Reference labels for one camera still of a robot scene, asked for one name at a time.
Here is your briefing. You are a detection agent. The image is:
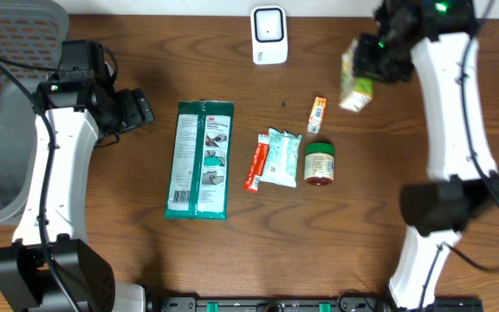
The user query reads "green juice carton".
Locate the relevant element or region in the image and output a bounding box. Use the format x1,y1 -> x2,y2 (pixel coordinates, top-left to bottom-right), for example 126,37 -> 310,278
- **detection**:
339,39 -> 373,113

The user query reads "orange tissue packet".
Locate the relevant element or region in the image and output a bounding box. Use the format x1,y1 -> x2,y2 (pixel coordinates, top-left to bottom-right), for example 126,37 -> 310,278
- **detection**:
308,96 -> 327,133

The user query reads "green white barcode packet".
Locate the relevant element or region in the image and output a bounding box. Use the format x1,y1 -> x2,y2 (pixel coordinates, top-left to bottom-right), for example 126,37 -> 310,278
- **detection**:
165,101 -> 234,220

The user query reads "green lid spice jar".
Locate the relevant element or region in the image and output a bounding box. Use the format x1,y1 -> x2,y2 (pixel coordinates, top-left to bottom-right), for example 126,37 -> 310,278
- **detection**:
304,142 -> 335,186

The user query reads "red white snack packet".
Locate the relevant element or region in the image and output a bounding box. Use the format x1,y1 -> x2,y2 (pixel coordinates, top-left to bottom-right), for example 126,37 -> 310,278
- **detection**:
244,132 -> 269,193

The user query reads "white teal snack packet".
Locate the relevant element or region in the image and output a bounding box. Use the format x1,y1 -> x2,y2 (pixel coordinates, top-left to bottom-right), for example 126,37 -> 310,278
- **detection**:
260,128 -> 302,188

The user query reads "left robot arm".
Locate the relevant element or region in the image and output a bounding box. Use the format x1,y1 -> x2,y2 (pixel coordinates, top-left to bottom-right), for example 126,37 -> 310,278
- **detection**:
0,80 -> 159,311

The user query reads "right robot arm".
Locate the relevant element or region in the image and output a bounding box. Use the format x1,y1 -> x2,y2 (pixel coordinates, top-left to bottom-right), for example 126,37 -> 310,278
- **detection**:
353,0 -> 499,311

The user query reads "white barcode scanner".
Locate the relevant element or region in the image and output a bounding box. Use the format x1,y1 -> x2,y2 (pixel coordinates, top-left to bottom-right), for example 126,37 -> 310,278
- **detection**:
250,5 -> 288,65

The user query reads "grey plastic mesh basket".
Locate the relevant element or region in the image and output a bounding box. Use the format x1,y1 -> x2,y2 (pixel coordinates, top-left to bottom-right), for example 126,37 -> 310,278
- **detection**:
0,0 -> 69,224

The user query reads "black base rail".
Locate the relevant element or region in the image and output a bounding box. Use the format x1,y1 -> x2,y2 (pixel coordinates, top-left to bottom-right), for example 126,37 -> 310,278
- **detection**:
145,296 -> 484,312

